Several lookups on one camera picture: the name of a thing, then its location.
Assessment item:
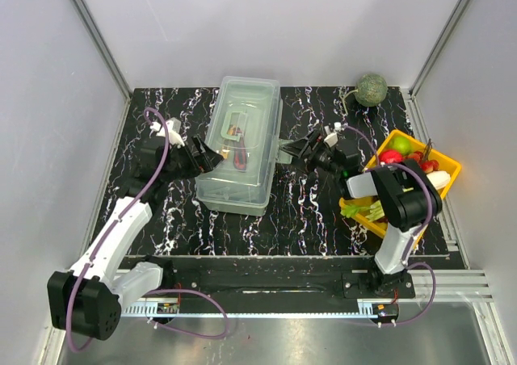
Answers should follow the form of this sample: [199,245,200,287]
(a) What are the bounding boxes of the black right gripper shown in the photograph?
[280,128,342,177]

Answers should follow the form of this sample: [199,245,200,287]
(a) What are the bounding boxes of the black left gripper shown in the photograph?
[162,135,225,183]

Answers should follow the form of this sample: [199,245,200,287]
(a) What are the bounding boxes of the yellow utility knife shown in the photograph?
[221,125,236,160]

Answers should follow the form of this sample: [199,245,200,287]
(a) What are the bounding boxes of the clear and green toolbox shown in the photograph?
[195,76,283,216]

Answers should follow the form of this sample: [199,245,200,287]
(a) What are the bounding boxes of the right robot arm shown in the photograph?
[280,128,442,297]

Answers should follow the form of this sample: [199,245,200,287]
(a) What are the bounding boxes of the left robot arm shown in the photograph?
[47,133,224,341]

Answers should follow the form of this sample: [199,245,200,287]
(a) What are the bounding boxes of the red apple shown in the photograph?
[379,149,404,164]

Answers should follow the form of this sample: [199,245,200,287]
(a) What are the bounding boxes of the green netted melon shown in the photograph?
[341,73,388,114]

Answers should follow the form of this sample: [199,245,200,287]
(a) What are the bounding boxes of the green celery stalk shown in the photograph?
[339,170,452,223]

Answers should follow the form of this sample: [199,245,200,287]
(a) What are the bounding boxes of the yellow plastic bin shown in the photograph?
[345,129,461,239]

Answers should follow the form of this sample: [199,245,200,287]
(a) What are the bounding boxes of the small red apples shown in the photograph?
[406,151,439,174]

